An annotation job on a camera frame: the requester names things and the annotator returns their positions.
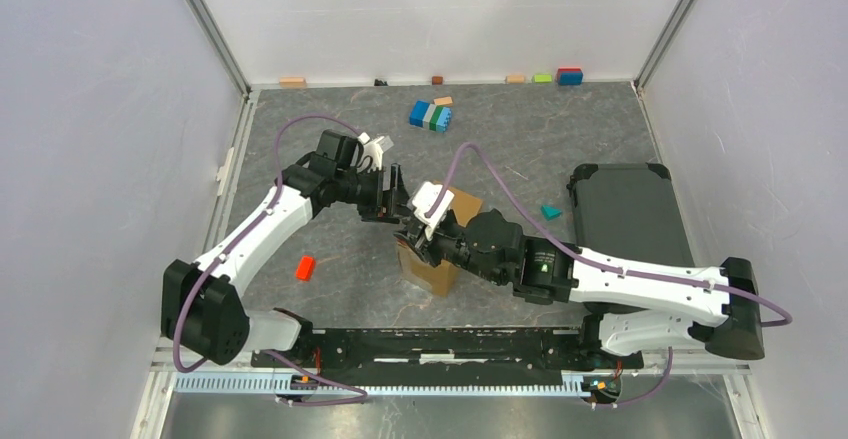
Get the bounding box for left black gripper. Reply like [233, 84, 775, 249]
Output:
[336, 163, 417, 225]

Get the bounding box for brown cardboard express box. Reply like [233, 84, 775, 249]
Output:
[395, 186, 484, 297]

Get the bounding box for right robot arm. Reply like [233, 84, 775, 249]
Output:
[394, 209, 765, 367]

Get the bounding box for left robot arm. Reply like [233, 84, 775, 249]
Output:
[160, 130, 410, 367]

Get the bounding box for blue green block stack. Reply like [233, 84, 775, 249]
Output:
[408, 101, 453, 133]

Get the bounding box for tan wooden block on stack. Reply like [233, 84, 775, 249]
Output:
[433, 96, 454, 107]

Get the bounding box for small red block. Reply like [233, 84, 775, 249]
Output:
[294, 255, 317, 282]

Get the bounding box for teal triangular block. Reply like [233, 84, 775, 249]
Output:
[540, 205, 563, 221]

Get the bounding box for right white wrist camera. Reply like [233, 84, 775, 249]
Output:
[411, 181, 454, 240]

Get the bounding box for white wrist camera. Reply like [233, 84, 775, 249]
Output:
[357, 132, 393, 172]
[411, 181, 454, 240]

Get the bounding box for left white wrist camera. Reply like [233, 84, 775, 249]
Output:
[357, 132, 393, 172]

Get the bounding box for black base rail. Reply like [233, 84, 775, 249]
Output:
[284, 327, 644, 386]

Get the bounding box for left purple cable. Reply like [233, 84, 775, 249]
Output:
[172, 114, 370, 407]

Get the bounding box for tan block at wall right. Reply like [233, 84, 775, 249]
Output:
[505, 74, 526, 84]

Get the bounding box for tan block at wall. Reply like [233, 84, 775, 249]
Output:
[278, 76, 307, 88]
[505, 74, 526, 84]

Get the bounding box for tan block at wall left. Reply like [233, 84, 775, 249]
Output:
[278, 76, 307, 88]

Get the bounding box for white toothed cable duct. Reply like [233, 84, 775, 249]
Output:
[174, 372, 590, 398]

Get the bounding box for red blue block at wall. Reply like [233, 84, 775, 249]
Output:
[556, 68, 584, 86]

